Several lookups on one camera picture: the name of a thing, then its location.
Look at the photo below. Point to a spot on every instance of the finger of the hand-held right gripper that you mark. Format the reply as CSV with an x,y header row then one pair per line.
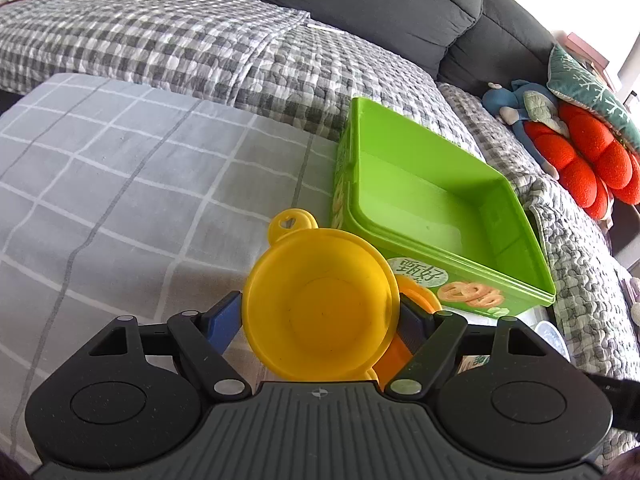
x,y
617,400

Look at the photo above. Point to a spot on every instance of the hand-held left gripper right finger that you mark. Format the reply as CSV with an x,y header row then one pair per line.
x,y
411,325

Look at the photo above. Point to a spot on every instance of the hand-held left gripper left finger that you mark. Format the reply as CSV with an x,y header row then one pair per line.
x,y
222,322

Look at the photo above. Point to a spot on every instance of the orange plastic cup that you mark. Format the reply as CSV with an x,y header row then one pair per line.
x,y
422,294

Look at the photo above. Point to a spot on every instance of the clear cotton swab jar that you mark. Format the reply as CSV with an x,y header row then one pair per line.
x,y
550,337

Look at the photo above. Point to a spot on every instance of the yellow plastic cup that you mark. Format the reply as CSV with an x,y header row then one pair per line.
x,y
320,310

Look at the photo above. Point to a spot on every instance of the green plastic box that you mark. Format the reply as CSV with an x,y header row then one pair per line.
x,y
425,185

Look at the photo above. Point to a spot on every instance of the white printed package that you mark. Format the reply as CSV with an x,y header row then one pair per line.
x,y
500,320

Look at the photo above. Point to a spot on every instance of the grey chair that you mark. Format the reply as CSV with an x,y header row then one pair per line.
x,y
627,240

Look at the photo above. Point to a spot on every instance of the grey grid blanket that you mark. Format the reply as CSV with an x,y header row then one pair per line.
x,y
125,185

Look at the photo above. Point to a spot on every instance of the red flower cushion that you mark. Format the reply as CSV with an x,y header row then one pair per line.
x,y
575,160

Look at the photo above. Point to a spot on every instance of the blue plush toy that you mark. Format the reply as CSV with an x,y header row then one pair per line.
x,y
500,102

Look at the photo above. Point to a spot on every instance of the green snowflake cushion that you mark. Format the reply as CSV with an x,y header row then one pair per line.
x,y
585,80

